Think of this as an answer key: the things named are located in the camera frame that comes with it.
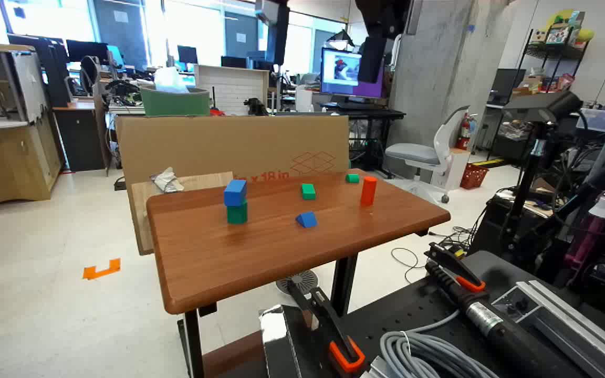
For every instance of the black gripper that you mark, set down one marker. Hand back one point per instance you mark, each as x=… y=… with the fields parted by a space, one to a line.
x=377 y=42

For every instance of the blue rectangular block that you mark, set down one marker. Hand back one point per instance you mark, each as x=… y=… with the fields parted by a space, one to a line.
x=235 y=191

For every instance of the green half-round block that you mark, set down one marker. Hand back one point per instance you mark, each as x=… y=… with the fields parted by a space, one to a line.
x=352 y=176

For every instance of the orange cylinder block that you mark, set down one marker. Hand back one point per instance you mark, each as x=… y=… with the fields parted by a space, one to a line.
x=368 y=190

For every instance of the green rectangular block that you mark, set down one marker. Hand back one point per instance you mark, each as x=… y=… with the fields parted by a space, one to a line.
x=307 y=190

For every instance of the blue wedge block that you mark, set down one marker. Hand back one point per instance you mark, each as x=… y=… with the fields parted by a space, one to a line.
x=307 y=221

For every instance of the green cylinder block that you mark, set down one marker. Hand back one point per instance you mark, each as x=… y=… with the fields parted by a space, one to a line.
x=237 y=214

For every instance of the lit computer monitor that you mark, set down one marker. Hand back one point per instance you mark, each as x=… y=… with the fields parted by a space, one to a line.
x=338 y=70

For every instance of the purple object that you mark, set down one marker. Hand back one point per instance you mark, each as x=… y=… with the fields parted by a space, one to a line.
x=368 y=88

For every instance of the black desk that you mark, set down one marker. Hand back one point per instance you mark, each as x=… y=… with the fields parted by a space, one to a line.
x=366 y=112

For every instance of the grey white office chair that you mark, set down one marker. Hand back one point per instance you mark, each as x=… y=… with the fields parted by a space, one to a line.
x=421 y=154

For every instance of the red fire extinguisher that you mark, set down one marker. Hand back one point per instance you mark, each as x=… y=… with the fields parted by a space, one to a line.
x=464 y=131

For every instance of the red basket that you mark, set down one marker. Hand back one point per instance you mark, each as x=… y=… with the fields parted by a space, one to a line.
x=474 y=174

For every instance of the large cardboard box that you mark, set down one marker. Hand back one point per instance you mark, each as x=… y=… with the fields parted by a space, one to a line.
x=232 y=143

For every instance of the black shelf rack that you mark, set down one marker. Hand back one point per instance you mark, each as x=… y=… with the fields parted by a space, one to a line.
x=556 y=65

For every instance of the green box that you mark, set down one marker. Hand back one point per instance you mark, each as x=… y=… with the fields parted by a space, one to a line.
x=174 y=103

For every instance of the black table leg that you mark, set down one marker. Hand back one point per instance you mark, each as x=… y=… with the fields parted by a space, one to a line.
x=345 y=283
x=194 y=342

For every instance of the black orange bar clamp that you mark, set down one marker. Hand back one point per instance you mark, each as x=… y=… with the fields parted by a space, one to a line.
x=461 y=275
x=347 y=359

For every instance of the crumpled white paper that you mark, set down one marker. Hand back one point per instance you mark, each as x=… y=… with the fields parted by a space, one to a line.
x=167 y=180

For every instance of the black drawer cabinet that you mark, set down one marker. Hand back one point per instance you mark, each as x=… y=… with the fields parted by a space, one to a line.
x=79 y=136

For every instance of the grey metal beam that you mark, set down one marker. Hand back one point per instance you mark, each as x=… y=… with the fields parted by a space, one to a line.
x=278 y=344

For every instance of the wooden lower table shelf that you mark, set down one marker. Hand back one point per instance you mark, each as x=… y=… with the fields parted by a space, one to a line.
x=232 y=355

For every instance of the orange floor marker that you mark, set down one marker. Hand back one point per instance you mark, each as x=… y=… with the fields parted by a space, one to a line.
x=101 y=270

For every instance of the beige wooden cabinet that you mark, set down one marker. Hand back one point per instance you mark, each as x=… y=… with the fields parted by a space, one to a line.
x=1 y=139

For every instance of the black camera stand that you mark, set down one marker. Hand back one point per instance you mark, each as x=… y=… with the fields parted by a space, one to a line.
x=532 y=157

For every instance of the silver aluminium rail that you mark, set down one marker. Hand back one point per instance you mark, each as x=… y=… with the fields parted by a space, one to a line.
x=576 y=323

